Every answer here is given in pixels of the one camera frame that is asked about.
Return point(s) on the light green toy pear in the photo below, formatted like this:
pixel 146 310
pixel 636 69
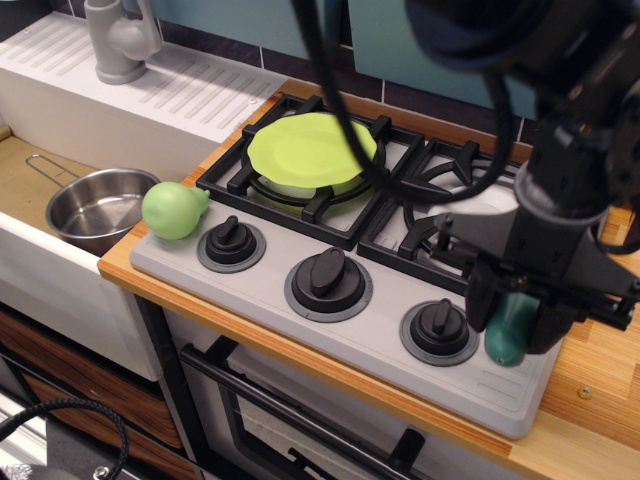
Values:
pixel 172 211

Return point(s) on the teal wall cabinet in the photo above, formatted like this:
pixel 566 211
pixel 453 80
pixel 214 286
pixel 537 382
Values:
pixel 269 24
pixel 438 47

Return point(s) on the wood grain drawer front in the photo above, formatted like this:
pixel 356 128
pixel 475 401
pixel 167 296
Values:
pixel 48 366

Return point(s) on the lime green plate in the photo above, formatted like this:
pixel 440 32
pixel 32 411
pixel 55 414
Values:
pixel 304 151

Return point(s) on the grey toy faucet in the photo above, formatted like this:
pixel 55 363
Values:
pixel 121 45

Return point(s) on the grey toy stove top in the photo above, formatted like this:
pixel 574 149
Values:
pixel 503 399

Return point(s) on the small steel pot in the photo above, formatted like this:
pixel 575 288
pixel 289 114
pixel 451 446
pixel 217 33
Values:
pixel 93 212

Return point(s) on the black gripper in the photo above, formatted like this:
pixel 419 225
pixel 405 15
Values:
pixel 557 262

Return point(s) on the teal wall cabinet right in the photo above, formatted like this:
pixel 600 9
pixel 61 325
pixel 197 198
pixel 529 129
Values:
pixel 438 47

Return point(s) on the black right stove knob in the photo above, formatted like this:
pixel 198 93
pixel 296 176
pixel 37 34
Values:
pixel 437 334

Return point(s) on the black left burner grate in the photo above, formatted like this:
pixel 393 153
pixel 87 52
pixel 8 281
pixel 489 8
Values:
pixel 336 215

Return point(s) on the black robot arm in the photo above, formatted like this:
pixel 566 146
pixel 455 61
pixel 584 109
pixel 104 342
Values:
pixel 582 60

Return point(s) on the white toy sink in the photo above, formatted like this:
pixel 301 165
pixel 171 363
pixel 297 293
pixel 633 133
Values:
pixel 167 122

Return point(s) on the black left stove knob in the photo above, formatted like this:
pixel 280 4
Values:
pixel 231 247

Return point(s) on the teal wall cabinet left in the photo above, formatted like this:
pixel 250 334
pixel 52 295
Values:
pixel 269 24

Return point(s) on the black oven door handle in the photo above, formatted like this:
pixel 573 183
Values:
pixel 300 400

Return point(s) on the dark green toy cucumber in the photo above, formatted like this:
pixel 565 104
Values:
pixel 507 335

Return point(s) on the toy oven door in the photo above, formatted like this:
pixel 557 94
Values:
pixel 433 462

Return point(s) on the black stove knob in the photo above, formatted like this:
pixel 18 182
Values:
pixel 231 247
pixel 329 287
pixel 437 334

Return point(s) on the black middle stove knob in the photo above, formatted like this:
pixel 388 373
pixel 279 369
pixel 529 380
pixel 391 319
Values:
pixel 329 287

